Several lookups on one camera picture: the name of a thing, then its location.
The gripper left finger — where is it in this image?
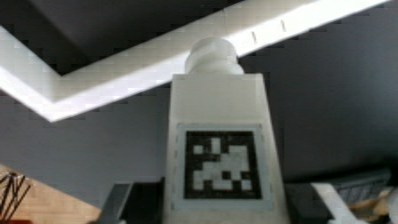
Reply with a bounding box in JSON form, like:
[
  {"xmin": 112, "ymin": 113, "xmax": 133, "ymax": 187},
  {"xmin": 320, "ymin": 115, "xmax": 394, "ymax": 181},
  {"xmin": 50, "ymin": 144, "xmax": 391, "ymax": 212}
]
[{"xmin": 96, "ymin": 181, "xmax": 163, "ymax": 224}]

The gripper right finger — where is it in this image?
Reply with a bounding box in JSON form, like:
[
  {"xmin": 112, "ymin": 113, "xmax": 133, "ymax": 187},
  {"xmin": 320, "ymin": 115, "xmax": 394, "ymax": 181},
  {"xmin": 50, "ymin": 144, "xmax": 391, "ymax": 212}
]
[{"xmin": 284, "ymin": 183, "xmax": 368, "ymax": 224}]

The white table leg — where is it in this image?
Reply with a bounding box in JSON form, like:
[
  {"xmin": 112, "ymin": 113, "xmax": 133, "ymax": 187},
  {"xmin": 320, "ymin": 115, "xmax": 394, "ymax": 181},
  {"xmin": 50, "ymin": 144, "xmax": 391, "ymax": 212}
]
[{"xmin": 163, "ymin": 38, "xmax": 290, "ymax": 224}]

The white U-shaped obstacle fence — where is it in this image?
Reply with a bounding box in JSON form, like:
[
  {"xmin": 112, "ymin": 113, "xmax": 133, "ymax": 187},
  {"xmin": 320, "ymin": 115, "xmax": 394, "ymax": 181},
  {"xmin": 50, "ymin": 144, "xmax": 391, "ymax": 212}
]
[{"xmin": 0, "ymin": 0, "xmax": 389, "ymax": 122}]

